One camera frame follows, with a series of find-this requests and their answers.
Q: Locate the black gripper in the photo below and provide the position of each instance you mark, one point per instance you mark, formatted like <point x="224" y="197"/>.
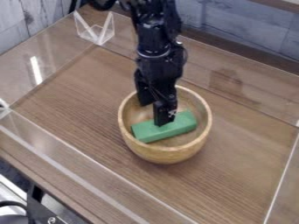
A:
<point x="153" y="72"/>

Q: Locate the green rectangular block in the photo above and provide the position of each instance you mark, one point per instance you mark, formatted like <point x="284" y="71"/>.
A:
<point x="147" y="132"/>

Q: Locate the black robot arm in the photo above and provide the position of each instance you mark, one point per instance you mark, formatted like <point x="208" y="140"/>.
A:
<point x="160" y="53"/>

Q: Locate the wooden bowl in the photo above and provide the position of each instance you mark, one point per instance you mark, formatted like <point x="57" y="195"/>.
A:
<point x="176" y="148"/>

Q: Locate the clear acrylic corner bracket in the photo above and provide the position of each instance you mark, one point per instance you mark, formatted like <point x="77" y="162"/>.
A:
<point x="95" y="33"/>

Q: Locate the black table leg bracket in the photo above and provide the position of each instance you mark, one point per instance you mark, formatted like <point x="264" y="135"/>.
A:
<point x="39" y="214"/>

